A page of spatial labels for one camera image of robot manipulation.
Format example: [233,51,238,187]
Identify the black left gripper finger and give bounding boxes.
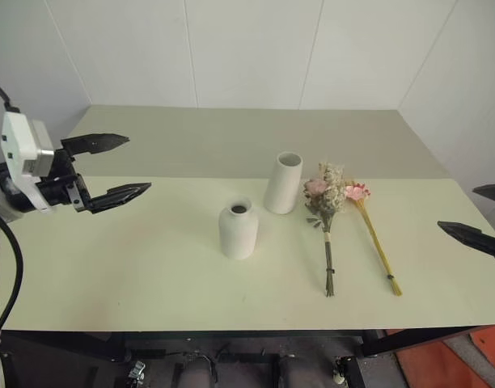
[60,133,131,162]
[87,182,153,215]

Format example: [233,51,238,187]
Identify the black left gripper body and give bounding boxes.
[36,148,91,213]

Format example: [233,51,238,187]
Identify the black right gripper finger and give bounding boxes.
[472,183,495,205]
[437,220,495,258]

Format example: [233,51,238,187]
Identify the white bottle-shaped ceramic vase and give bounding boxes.
[218,197,260,260]

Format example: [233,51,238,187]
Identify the white cylindrical ceramic vase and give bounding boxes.
[263,151,304,215]

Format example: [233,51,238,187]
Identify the pink flower with yellow stems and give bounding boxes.
[344,182,403,297]

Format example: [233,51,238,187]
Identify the orange floor mat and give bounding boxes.
[387,322,495,388]

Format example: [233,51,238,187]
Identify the dried pink rose bouquet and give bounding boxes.
[302,161,349,298]

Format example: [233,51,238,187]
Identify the silver caster wheel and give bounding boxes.
[331,356,349,386]
[127,360,146,382]

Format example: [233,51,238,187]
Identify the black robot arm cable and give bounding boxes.
[0,78,25,345]

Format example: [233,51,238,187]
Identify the black metal table frame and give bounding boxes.
[0,322,495,388]

